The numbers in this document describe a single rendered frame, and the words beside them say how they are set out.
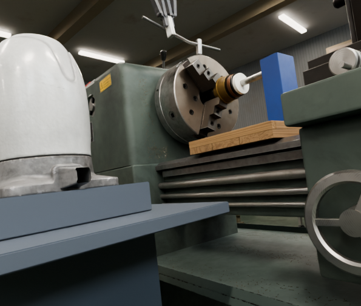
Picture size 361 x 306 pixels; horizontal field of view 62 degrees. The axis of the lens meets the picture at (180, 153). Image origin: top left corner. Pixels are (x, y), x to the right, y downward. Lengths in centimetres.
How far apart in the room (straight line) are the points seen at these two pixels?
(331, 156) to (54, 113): 45
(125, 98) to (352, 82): 79
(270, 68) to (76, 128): 58
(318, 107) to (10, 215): 46
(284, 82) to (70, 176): 63
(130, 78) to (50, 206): 77
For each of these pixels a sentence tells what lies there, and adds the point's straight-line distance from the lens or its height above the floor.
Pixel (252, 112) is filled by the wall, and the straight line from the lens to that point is 935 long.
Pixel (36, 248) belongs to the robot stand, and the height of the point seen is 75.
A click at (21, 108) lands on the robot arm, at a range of 52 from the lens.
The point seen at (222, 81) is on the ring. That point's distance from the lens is 103.
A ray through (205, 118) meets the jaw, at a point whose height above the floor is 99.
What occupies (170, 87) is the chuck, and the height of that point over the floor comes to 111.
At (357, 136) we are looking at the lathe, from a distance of 54.
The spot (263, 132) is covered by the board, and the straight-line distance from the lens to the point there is 73.
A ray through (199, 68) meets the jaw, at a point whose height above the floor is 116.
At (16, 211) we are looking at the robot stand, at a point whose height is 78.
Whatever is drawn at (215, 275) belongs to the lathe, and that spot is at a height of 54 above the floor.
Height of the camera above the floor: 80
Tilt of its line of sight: 5 degrees up
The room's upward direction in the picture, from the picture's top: 7 degrees counter-clockwise
